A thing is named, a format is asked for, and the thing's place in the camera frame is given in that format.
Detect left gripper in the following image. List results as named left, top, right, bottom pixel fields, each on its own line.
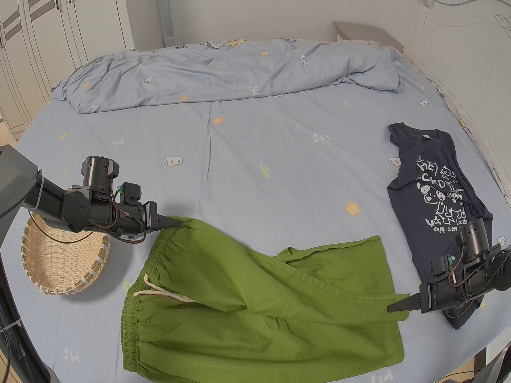
left=114, top=201, right=159, bottom=242

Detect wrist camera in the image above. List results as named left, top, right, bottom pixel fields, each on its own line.
left=431, top=256, right=456, bottom=280
left=119, top=182, right=141, bottom=206

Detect grey bedside table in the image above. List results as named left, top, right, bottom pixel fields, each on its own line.
left=333, top=22, right=405, bottom=51

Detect round woven basket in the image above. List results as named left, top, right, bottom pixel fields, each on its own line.
left=21, top=213, right=111, bottom=295

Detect black cable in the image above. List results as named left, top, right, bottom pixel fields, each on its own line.
left=29, top=212, right=96, bottom=244

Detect bed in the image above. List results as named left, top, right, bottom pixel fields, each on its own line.
left=0, top=0, right=511, bottom=383

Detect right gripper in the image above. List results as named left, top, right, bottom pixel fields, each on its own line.
left=419, top=278, right=465, bottom=314

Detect pale blue quilt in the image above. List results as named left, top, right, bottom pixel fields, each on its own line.
left=51, top=38, right=404, bottom=114

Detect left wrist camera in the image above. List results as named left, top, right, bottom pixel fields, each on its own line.
left=119, top=182, right=141, bottom=206

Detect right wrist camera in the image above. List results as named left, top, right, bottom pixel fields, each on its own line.
left=431, top=256, right=456, bottom=280

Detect dark blue printed T-shirt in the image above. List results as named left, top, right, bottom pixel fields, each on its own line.
left=387, top=122, right=495, bottom=330

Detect white wardrobe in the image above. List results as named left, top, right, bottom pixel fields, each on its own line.
left=0, top=0, right=135, bottom=140

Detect green shorts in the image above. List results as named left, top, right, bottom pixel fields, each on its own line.
left=121, top=215, right=410, bottom=383

